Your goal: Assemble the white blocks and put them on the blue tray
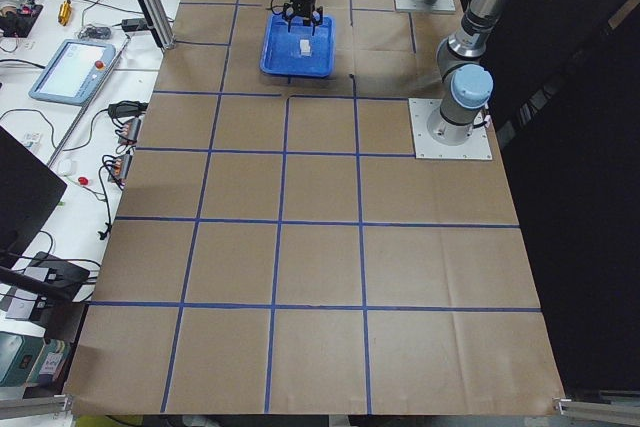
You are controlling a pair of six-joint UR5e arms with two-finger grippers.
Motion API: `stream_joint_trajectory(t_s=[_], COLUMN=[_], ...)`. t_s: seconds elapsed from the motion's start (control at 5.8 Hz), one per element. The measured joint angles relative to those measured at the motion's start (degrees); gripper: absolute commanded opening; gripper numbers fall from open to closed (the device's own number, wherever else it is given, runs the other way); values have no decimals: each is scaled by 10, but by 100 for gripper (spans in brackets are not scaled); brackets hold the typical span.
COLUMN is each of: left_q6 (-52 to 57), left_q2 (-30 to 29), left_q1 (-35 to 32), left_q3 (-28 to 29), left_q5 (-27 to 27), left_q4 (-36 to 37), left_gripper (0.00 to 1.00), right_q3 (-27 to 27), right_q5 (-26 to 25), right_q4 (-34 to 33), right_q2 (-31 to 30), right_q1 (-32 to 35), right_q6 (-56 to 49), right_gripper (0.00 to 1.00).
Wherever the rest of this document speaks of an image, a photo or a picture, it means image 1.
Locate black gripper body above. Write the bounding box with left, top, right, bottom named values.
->
left=282, top=0, right=323, bottom=22

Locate blue plastic tray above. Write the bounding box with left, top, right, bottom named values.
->
left=260, top=14, right=335, bottom=78

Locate black power adapter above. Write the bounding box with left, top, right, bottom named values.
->
left=121, top=18, right=148, bottom=32

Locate teach pendant tablet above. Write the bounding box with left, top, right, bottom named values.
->
left=29, top=39, right=116, bottom=106

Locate black laptop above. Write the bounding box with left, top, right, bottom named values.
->
left=0, top=128, right=67, bottom=268

